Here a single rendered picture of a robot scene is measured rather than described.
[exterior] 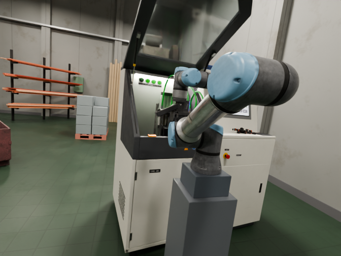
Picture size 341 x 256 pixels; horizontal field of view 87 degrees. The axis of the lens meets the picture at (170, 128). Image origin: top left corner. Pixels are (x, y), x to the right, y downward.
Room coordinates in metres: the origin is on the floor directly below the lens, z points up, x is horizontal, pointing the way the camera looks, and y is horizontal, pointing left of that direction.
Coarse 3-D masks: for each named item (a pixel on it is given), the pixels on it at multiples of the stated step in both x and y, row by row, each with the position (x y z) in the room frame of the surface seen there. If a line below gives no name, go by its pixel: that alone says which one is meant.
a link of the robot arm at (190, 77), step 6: (180, 72) 0.88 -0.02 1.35; (186, 72) 0.78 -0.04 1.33; (192, 72) 0.78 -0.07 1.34; (198, 72) 0.79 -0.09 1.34; (204, 72) 0.83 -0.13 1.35; (180, 78) 0.83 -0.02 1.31; (186, 78) 0.78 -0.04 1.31; (192, 78) 0.78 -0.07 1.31; (198, 78) 0.79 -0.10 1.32; (204, 78) 0.82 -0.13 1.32; (180, 84) 0.87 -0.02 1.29; (186, 84) 0.81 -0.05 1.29; (192, 84) 0.78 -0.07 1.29; (198, 84) 0.82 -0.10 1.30; (204, 84) 0.83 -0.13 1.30
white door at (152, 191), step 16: (144, 160) 1.21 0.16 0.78; (160, 160) 1.26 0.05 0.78; (176, 160) 1.31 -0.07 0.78; (144, 176) 1.21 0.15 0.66; (160, 176) 1.26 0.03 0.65; (176, 176) 1.32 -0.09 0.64; (144, 192) 1.21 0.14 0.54; (160, 192) 1.27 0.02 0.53; (144, 208) 1.22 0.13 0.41; (160, 208) 1.27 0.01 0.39; (144, 224) 1.22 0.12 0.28; (160, 224) 1.28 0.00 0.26; (144, 240) 1.23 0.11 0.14; (160, 240) 1.29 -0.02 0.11
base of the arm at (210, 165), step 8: (200, 152) 0.81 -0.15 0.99; (208, 152) 0.79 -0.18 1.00; (192, 160) 0.84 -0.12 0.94; (200, 160) 0.80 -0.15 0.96; (208, 160) 0.79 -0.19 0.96; (216, 160) 0.80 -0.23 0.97; (192, 168) 0.82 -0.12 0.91; (200, 168) 0.78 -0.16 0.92; (208, 168) 0.78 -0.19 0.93; (216, 168) 0.79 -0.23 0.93
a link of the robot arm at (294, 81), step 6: (288, 66) 0.44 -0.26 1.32; (294, 72) 0.44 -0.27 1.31; (294, 78) 0.43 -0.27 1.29; (288, 84) 0.43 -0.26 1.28; (294, 84) 0.43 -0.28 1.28; (288, 90) 0.43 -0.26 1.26; (294, 90) 0.44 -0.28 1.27; (288, 96) 0.44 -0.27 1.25; (276, 102) 0.53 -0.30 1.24; (282, 102) 0.45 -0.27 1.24
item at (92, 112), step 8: (80, 96) 4.49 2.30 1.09; (88, 96) 4.76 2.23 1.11; (80, 104) 4.49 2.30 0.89; (88, 104) 4.55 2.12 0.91; (96, 104) 4.95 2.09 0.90; (104, 104) 5.00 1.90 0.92; (80, 112) 4.49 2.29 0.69; (88, 112) 4.55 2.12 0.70; (96, 112) 4.60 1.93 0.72; (104, 112) 4.66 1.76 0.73; (80, 120) 4.50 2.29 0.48; (88, 120) 4.55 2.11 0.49; (96, 120) 4.61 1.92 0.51; (104, 120) 4.66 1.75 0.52; (80, 128) 4.50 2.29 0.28; (88, 128) 4.55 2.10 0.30; (96, 128) 4.61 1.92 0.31; (104, 128) 4.67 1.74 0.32; (80, 136) 4.54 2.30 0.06; (96, 136) 4.61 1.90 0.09; (104, 136) 4.66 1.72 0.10
